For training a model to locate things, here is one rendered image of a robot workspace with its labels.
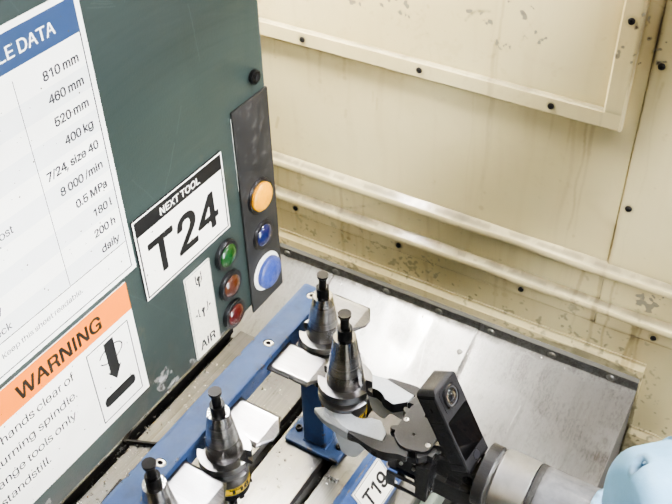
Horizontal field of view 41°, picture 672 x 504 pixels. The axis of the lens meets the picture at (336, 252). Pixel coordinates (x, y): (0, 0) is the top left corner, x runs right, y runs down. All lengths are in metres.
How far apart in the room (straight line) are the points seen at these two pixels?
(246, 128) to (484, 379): 1.10
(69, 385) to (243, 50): 0.26
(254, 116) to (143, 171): 0.12
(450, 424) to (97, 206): 0.52
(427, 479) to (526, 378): 0.69
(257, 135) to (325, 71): 0.90
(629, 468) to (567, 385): 1.00
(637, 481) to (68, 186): 0.43
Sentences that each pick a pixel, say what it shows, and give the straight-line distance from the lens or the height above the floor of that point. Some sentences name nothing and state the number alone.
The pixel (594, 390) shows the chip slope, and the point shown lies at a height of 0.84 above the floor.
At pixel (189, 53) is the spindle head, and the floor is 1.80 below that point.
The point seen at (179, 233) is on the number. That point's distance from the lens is 0.66.
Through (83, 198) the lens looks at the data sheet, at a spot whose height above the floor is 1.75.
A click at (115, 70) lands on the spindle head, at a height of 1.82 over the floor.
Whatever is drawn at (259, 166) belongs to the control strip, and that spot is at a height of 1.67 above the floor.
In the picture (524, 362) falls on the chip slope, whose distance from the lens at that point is 1.71.
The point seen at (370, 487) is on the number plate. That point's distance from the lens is 1.39.
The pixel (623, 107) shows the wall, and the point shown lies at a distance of 1.37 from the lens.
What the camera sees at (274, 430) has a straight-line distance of 1.11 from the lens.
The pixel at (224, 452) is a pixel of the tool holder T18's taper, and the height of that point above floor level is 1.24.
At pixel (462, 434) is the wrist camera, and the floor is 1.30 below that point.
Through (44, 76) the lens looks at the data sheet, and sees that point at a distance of 0.52.
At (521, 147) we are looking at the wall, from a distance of 1.48.
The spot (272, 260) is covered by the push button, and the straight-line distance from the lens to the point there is 0.77.
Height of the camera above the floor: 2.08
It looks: 40 degrees down
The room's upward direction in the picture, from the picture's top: 2 degrees counter-clockwise
